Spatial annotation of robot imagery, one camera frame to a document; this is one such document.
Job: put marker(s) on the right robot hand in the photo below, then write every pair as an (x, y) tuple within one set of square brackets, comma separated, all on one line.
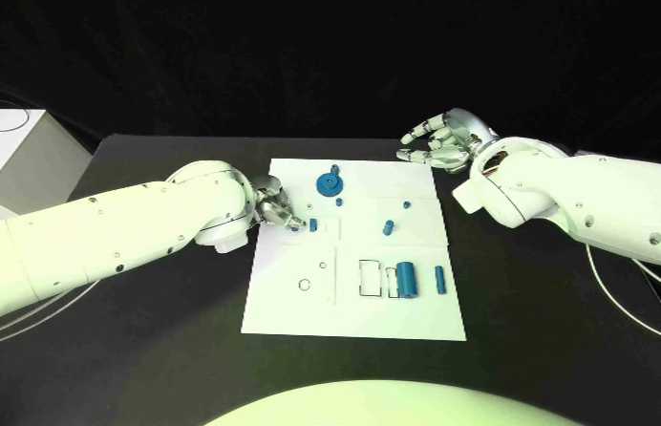
[(455, 139)]

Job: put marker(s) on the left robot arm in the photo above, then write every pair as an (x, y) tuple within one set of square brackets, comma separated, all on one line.
[(129, 218)]

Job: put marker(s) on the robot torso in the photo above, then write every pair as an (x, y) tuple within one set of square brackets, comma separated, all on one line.
[(398, 404)]

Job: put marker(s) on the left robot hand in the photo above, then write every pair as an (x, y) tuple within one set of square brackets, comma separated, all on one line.
[(272, 209)]

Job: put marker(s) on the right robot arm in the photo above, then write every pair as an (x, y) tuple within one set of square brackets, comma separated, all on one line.
[(558, 193)]

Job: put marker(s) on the blue plug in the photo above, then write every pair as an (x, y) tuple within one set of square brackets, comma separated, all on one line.
[(387, 227)]

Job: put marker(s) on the thick blue cylinder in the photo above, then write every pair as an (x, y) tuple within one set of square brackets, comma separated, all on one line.
[(406, 279)]

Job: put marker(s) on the thin blue cylinder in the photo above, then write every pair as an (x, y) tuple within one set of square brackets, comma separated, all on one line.
[(441, 280)]

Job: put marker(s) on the blue gear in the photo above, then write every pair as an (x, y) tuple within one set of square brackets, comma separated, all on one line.
[(330, 183)]

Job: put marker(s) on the white box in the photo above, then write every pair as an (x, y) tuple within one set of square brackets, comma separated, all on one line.
[(31, 161)]

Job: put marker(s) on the white task board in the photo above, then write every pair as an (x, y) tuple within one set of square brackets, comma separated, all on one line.
[(351, 311)]

